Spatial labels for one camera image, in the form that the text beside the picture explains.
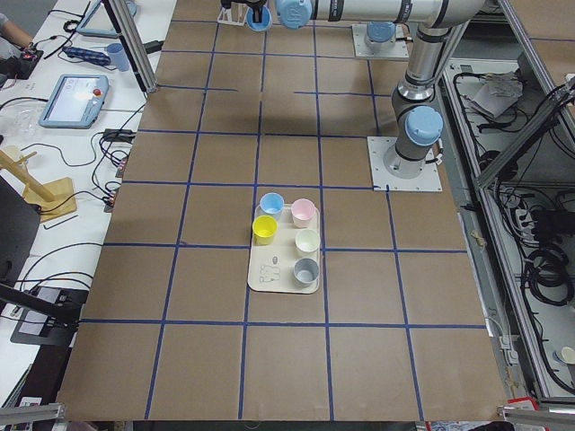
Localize pale blue plastic cup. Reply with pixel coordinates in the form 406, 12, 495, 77
246, 6, 272, 32

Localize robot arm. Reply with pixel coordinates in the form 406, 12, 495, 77
275, 0, 483, 180

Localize blue cup in background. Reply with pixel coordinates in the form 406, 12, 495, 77
106, 42, 130, 72

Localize pink plastic cup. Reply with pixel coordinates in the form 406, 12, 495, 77
291, 198, 316, 228

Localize yellow plastic cup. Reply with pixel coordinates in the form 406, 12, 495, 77
252, 215, 278, 245

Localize pale green plastic cup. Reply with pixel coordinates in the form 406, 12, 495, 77
295, 229, 321, 258

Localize grey plastic cup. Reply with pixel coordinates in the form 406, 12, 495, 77
293, 258, 319, 286

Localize wooden cup stand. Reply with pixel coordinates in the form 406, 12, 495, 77
1, 151, 77, 224

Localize black power adapter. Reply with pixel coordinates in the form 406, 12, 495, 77
144, 40, 164, 54

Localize blue plaid pouch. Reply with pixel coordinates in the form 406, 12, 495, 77
62, 46, 111, 66

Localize black power brick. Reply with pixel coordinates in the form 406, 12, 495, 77
102, 128, 136, 144

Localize upper teach pendant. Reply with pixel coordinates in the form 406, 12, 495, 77
38, 75, 110, 129

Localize cream plastic tray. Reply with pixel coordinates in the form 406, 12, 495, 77
247, 204, 321, 294

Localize black monitor stand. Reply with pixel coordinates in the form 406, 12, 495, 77
0, 174, 91, 347

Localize white wire cup rack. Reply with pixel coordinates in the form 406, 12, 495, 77
217, 4, 248, 27

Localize aluminium frame post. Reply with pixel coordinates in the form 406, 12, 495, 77
102, 0, 157, 94

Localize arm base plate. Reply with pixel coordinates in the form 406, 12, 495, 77
367, 136, 443, 193
352, 22, 411, 61

